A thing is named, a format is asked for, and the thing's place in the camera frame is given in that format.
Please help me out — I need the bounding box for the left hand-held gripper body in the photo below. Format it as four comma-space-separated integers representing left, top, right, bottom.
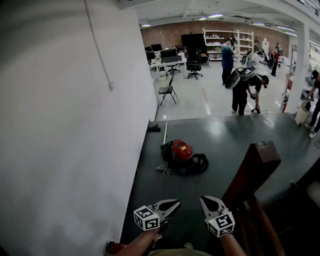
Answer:
133, 203, 170, 235

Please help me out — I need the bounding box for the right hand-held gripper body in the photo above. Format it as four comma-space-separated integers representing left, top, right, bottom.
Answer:
203, 206, 236, 238

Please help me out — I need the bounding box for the red vacuum cleaner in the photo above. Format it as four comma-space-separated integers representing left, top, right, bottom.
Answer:
161, 138, 195, 169

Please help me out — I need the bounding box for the person's right forearm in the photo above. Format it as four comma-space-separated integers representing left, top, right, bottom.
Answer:
219, 232, 249, 256

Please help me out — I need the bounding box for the person's left forearm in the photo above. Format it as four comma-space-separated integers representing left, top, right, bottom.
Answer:
119, 227, 164, 256

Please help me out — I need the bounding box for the khaki shirt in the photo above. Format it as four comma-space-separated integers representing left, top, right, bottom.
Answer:
149, 246, 213, 256

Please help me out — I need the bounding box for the red and black object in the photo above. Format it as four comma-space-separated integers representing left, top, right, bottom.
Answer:
106, 239, 126, 255

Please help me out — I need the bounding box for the dark wooden stair railing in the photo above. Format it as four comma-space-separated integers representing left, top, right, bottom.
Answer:
221, 140, 287, 256

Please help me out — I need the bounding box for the silver metal wand tube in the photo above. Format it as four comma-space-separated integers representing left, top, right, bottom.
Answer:
162, 121, 169, 145

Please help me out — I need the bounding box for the black folding chair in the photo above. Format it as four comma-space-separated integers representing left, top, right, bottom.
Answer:
158, 74, 178, 106

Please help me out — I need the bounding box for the white trash bin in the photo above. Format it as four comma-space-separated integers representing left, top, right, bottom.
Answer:
294, 99, 310, 126

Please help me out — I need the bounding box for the grey hard-shell backpack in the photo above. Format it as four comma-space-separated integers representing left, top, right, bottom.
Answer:
224, 66, 257, 90

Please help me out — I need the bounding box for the black office chair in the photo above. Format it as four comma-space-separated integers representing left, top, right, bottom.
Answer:
185, 46, 204, 81

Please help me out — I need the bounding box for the white office desk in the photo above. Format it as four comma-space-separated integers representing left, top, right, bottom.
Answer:
148, 57, 188, 82

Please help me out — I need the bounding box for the black desk monitor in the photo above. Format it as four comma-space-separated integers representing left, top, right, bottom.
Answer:
160, 48, 178, 59

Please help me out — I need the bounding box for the white shelving unit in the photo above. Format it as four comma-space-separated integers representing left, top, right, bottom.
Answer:
202, 27, 255, 62

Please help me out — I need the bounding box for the large black monitor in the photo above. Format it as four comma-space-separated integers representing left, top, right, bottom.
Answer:
180, 33, 205, 48

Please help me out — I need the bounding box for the white power cable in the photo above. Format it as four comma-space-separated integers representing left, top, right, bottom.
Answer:
155, 165, 173, 178

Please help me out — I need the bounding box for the white wall conduit with box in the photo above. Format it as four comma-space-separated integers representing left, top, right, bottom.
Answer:
83, 0, 115, 92

